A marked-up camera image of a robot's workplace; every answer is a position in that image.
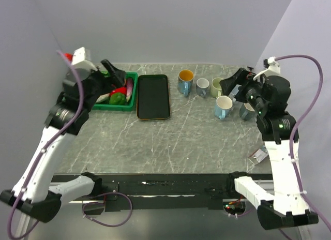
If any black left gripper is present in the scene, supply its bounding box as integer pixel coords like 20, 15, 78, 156
82, 59, 125, 112

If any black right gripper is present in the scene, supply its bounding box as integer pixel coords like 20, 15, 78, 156
219, 67, 267, 114

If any light green mug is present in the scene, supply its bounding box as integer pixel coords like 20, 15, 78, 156
210, 77, 223, 98

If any light blue faceted mug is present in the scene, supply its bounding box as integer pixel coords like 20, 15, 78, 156
215, 95, 233, 120

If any dark grey faceted mug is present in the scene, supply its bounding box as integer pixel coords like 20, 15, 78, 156
239, 103, 256, 121

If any lavender blue small mug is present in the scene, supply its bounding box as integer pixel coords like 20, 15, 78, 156
195, 78, 209, 98

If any blue butterfly mug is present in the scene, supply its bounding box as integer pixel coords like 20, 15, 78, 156
177, 70, 194, 97

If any white grey mug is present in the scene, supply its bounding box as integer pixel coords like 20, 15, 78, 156
229, 85, 239, 103

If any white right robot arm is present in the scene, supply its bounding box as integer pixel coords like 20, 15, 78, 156
220, 68, 319, 230

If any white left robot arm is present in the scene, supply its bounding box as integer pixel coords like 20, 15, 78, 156
1, 59, 127, 223

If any red bell pepper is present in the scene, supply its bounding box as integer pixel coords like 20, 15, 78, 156
110, 86, 127, 97

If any green bell pepper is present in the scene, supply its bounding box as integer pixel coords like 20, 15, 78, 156
109, 92, 126, 106

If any white radish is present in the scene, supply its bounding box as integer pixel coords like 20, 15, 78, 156
96, 94, 110, 104

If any green plastic bin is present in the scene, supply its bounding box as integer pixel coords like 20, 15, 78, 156
92, 72, 138, 111

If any black tray gold rim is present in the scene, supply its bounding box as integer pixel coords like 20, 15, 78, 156
137, 74, 171, 121

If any white paper tag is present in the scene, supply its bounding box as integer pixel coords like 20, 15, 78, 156
248, 145, 268, 165

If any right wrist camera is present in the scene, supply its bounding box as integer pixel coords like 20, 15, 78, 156
253, 56, 280, 81

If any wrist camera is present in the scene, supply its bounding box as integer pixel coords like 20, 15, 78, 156
65, 47, 97, 71
253, 56, 280, 81

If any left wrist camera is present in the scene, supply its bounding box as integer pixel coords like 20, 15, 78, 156
65, 47, 97, 71

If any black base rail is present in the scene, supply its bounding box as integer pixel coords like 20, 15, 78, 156
50, 173, 275, 213

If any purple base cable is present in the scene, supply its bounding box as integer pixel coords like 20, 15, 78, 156
82, 192, 133, 227

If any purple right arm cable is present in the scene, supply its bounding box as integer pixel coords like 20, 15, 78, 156
275, 54, 331, 240

